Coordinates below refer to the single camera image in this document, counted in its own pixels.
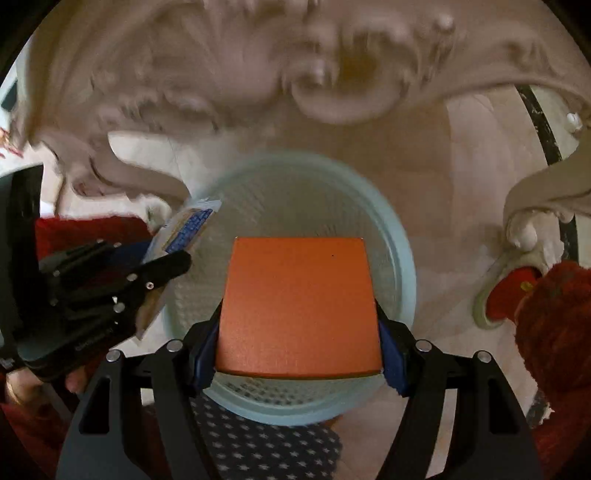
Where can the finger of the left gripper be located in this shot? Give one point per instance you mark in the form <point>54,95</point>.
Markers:
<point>100,255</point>
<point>143,276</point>

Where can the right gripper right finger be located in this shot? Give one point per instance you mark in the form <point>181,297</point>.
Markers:
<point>490,436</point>

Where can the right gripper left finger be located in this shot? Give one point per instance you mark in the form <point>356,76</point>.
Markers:
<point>136,421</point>

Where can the clear biscuit wrapper blue print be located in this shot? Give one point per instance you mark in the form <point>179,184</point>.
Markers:
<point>178,249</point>

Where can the orange cardboard box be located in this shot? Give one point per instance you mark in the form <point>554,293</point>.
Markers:
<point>299,308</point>

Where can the left hand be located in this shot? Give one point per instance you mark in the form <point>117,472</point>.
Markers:
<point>23,388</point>

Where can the dark star pattern slipper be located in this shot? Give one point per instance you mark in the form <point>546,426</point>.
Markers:
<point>246,450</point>

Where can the red fluffy left leg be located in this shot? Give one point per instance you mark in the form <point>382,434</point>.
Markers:
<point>83,338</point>

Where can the red fluffy leg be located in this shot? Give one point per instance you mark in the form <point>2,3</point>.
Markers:
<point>83,338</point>
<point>551,312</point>

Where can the red fluffy right leg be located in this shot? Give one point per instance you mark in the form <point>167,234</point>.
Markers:
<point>551,312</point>

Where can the ornate white coffee table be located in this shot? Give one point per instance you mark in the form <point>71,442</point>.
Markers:
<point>88,68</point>

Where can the light blue mesh wastebasket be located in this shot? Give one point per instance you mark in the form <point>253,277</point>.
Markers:
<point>293,195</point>

